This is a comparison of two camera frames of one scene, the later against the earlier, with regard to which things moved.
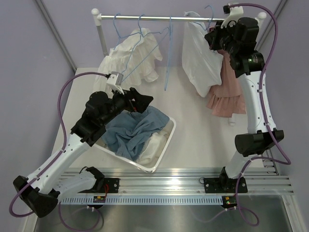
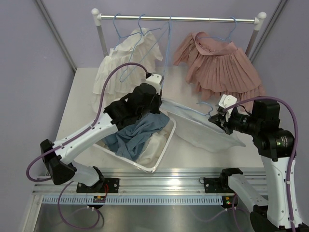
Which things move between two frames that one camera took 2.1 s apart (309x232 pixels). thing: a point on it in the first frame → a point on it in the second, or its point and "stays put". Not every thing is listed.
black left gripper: (141, 101) → (155, 108)
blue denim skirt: (125, 132) stays put
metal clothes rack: (98, 18) stays put
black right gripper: (213, 36) → (220, 119)
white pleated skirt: (152, 148) stays put
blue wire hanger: (119, 36) stays put
